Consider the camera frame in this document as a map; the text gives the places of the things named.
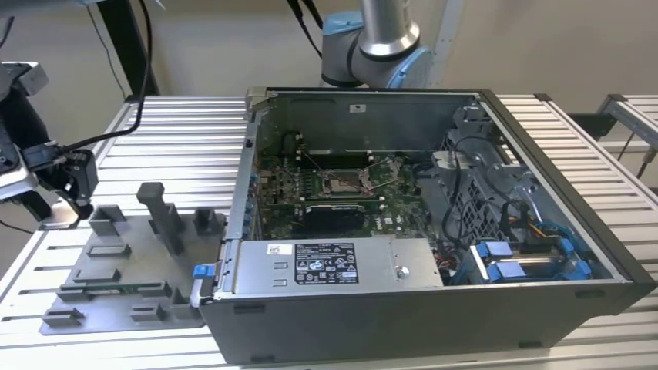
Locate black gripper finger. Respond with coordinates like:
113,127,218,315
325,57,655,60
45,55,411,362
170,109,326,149
62,149,100,220
13,183,53,222

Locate black RAM slot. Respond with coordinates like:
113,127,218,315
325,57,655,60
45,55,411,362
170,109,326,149
298,148,373,156
298,154,373,163

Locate CPU socket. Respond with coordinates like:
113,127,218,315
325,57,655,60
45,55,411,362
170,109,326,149
320,168,369,196

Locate grey wrist box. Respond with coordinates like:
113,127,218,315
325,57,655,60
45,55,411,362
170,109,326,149
0,60,50,98

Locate grey parts rack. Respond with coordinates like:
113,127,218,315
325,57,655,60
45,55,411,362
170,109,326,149
38,181,230,336

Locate silver power supply unit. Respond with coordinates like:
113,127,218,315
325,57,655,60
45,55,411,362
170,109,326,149
232,237,445,296

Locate thin metal locking lever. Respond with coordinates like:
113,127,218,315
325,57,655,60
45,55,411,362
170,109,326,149
300,150,330,174

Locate metal socket cover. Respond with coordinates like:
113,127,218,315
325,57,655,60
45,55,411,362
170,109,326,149
365,153,409,189

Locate green motherboard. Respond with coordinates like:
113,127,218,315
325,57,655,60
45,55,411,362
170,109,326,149
249,150,433,241

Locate black open PC case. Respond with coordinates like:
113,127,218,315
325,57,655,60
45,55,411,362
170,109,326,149
188,86,658,365

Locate grey metal drive cage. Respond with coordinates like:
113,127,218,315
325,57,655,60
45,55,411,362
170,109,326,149
413,126,547,248

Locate blue disk carrier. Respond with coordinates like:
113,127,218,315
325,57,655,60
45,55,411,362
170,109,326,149
556,237,591,279
481,240,513,258
485,261,529,283

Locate metal slat side table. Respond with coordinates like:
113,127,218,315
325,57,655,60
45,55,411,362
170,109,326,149
597,92,658,156

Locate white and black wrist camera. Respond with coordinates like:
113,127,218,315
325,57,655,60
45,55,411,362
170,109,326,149
0,143,69,200

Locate black floor cable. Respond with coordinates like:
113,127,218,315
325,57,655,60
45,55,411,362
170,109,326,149
0,218,34,236

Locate black camera cable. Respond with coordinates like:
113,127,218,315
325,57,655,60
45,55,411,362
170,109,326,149
51,0,156,153

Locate black upright post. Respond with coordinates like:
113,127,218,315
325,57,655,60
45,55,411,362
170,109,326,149
96,0,161,97

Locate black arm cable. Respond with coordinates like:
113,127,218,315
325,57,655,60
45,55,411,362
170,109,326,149
284,0,325,59

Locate black wire in case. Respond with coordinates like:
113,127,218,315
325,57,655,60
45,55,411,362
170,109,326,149
439,135,516,248

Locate black table bracket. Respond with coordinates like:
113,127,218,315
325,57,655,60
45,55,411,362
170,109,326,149
565,113,617,140

